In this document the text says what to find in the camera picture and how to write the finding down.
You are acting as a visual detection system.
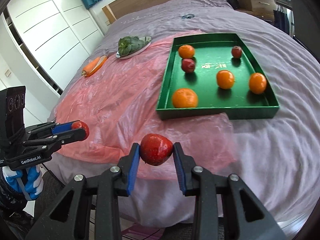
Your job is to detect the small red apple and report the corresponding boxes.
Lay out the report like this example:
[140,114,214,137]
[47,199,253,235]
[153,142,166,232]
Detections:
[139,133,173,166]
[181,59,195,73]
[71,121,89,140]

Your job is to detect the small red apple front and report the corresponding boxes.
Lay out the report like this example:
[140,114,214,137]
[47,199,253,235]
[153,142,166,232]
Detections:
[139,133,173,166]

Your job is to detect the small red apple back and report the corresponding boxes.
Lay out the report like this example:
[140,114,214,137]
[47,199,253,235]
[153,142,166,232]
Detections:
[181,59,195,73]

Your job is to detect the large orange with stem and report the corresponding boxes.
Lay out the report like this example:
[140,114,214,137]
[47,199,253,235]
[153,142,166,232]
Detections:
[248,73,267,94]

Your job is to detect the large red apple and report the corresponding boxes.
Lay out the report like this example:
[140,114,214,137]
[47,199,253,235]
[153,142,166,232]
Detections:
[231,46,242,59]

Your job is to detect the black jacket left forearm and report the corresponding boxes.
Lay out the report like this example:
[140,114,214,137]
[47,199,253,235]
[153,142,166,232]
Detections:
[1,175,34,239]

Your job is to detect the blue white gloved left hand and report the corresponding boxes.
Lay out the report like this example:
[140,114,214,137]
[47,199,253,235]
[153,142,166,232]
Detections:
[2,165,43,200]

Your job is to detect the pink plastic sheet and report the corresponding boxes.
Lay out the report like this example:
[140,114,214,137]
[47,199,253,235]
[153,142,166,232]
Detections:
[50,36,236,181]

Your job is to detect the carrot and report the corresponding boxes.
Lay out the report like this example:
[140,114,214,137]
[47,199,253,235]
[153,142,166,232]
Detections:
[81,57,100,77]

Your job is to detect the orange rimmed oval dish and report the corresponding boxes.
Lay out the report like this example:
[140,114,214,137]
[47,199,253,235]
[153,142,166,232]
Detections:
[87,55,107,77]

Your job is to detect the green tray box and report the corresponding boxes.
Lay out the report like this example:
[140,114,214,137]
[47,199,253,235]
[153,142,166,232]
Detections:
[156,33,279,120]

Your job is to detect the purple grey bedspread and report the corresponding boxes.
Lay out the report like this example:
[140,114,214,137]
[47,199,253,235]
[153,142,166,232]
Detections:
[48,0,319,222]

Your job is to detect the white oval plate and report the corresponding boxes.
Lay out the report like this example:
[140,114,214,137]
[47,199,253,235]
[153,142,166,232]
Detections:
[116,36,152,60]

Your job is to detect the green bok choy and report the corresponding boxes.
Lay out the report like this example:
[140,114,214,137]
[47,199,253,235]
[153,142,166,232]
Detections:
[118,36,149,57]

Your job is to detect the white wardrobe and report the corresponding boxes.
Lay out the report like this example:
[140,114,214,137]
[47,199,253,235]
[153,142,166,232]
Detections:
[7,0,103,94]

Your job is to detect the wooden nightstand drawers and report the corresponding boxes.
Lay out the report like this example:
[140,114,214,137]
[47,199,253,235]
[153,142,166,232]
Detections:
[237,0,278,23]

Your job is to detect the dark chair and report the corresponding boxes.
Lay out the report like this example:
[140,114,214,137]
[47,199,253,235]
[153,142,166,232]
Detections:
[291,0,319,62]

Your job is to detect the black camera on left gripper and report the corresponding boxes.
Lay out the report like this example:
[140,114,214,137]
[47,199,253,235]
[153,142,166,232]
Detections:
[0,86,26,150]

